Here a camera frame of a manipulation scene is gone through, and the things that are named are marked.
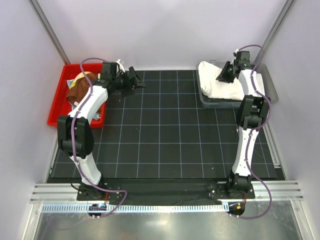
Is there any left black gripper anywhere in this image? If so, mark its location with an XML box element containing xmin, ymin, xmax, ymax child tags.
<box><xmin>112</xmin><ymin>67</ymin><xmax>146</xmax><ymax>98</ymax></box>

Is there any white towel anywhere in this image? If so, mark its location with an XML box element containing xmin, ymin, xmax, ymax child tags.
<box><xmin>197</xmin><ymin>61</ymin><xmax>266</xmax><ymax>101</ymax></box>

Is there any brown towel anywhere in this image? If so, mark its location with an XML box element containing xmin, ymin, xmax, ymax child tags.
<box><xmin>66</xmin><ymin>72</ymin><xmax>90</xmax><ymax>106</ymax></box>

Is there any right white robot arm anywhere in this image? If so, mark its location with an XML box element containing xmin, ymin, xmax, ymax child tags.
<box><xmin>216</xmin><ymin>49</ymin><xmax>270</xmax><ymax>198</ymax></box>

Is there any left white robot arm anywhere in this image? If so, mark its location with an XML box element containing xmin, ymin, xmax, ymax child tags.
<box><xmin>57</xmin><ymin>60</ymin><xmax>146</xmax><ymax>201</ymax></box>

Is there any clear plastic container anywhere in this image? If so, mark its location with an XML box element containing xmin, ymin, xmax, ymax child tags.
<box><xmin>196</xmin><ymin>62</ymin><xmax>279</xmax><ymax>109</ymax></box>

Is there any colourful patterned towel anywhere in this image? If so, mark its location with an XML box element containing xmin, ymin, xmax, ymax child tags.
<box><xmin>66</xmin><ymin>71</ymin><xmax>102</xmax><ymax>121</ymax></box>

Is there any black grid mat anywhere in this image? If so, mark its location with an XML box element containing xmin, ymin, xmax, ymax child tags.
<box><xmin>46</xmin><ymin>70</ymin><xmax>286</xmax><ymax>180</ymax></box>

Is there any red plastic bin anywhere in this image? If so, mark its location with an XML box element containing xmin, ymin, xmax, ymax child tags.
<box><xmin>47</xmin><ymin>63</ymin><xmax>107</xmax><ymax>129</ymax></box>

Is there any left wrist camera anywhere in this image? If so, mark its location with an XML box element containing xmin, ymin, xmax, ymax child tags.
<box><xmin>116</xmin><ymin>59</ymin><xmax>126</xmax><ymax>73</ymax></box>

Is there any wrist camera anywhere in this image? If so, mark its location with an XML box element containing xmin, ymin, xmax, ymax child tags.
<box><xmin>233</xmin><ymin>50</ymin><xmax>251</xmax><ymax>67</ymax></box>
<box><xmin>116</xmin><ymin>59</ymin><xmax>126</xmax><ymax>73</ymax></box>

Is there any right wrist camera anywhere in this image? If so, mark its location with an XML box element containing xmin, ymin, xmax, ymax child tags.
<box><xmin>233</xmin><ymin>50</ymin><xmax>251</xmax><ymax>67</ymax></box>

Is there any right aluminium frame post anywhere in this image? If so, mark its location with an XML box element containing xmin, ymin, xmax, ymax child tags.
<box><xmin>251</xmin><ymin>0</ymin><xmax>297</xmax><ymax>62</ymax></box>

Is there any aluminium frame post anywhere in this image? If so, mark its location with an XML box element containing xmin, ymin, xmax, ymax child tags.
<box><xmin>28</xmin><ymin>0</ymin><xmax>71</xmax><ymax>65</ymax></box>
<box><xmin>251</xmin><ymin>0</ymin><xmax>297</xmax><ymax>62</ymax></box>

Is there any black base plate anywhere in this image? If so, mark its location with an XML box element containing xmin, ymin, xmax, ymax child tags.
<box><xmin>76</xmin><ymin>178</ymin><xmax>256</xmax><ymax>206</ymax></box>

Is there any left aluminium frame post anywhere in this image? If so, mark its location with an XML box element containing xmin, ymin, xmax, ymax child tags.
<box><xmin>28</xmin><ymin>0</ymin><xmax>71</xmax><ymax>65</ymax></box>

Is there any slotted cable duct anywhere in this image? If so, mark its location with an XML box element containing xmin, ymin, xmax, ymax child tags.
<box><xmin>41</xmin><ymin>202</ymin><xmax>229</xmax><ymax>214</ymax></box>

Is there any aluminium rail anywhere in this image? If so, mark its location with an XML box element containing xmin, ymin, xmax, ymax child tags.
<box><xmin>30</xmin><ymin>180</ymin><xmax>304</xmax><ymax>204</ymax></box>

